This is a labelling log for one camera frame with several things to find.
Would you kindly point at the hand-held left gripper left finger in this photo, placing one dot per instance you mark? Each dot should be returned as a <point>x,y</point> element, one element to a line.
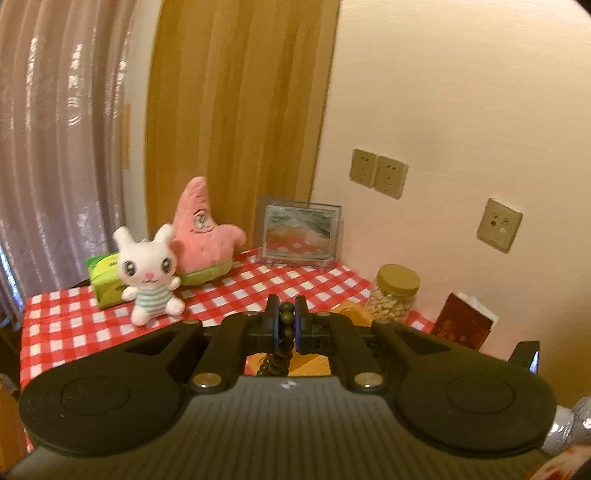
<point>272,323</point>

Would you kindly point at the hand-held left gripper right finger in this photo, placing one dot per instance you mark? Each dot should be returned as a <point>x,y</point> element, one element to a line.
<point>301,323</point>

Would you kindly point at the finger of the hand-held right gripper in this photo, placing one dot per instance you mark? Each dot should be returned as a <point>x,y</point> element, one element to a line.
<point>526,357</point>

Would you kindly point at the yellow plastic tray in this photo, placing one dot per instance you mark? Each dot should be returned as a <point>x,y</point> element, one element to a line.
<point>307,365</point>

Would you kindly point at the dark red gift box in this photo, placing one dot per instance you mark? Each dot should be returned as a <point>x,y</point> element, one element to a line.
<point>461,323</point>

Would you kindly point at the glass jar of nuts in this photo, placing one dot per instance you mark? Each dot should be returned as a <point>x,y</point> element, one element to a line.
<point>392,295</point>

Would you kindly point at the pink starfish plush toy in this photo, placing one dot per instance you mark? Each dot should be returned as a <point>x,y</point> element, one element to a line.
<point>203,235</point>

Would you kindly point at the red printed clothing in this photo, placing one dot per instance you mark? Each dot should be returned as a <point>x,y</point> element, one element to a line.
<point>563,466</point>

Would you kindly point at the white bunny plush toy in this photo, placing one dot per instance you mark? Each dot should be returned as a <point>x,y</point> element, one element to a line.
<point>147,272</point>

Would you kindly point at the green tissue box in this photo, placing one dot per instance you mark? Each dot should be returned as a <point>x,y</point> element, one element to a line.
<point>104,281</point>

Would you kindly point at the red white checkered tablecloth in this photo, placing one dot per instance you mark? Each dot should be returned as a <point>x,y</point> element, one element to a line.
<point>69,323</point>

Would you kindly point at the wooden door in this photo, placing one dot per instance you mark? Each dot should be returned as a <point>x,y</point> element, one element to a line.
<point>240,115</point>

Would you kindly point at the grey patterned curtain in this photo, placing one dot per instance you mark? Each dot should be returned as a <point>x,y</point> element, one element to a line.
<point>60,138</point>

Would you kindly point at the clear picture frame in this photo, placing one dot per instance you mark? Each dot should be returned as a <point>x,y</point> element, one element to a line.
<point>300,233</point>

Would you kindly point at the beige round-port wall socket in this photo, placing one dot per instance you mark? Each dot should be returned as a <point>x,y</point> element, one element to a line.
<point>499,225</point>

